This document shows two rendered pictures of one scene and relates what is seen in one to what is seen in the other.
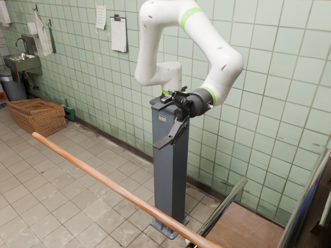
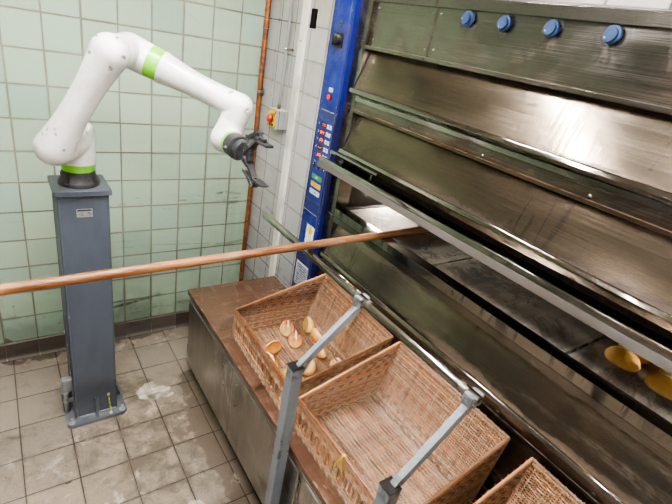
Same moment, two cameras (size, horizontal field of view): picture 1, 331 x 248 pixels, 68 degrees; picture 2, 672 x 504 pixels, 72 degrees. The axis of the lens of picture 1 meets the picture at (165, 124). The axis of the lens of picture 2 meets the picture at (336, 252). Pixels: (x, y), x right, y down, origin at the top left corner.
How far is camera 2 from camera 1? 1.44 m
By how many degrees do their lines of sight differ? 68
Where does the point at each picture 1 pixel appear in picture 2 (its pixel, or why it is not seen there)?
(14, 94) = not seen: outside the picture
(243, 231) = (232, 300)
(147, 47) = (96, 99)
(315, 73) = (202, 114)
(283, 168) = (195, 235)
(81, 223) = not seen: outside the picture
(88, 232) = not seen: outside the picture
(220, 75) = (244, 117)
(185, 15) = (152, 54)
